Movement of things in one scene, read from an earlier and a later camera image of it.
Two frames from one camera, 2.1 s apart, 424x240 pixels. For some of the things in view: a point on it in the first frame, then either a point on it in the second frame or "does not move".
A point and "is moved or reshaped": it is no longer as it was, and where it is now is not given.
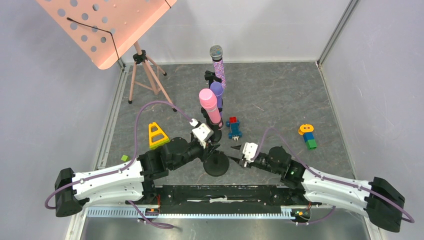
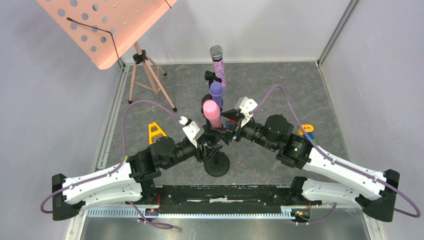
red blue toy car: x=234 y=124 does not move
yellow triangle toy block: x=161 y=141 does not move
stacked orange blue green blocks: x=306 y=130 does not move
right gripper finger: x=236 y=160 -> x=225 y=136
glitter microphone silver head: x=216 y=52 does not move
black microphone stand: x=210 y=76 does not move
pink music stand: x=101 y=29 does not move
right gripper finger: x=236 y=147 -> x=234 y=114
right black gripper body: x=245 y=163 -> x=238 y=128
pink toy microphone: x=208 y=100 is moved or reshaped
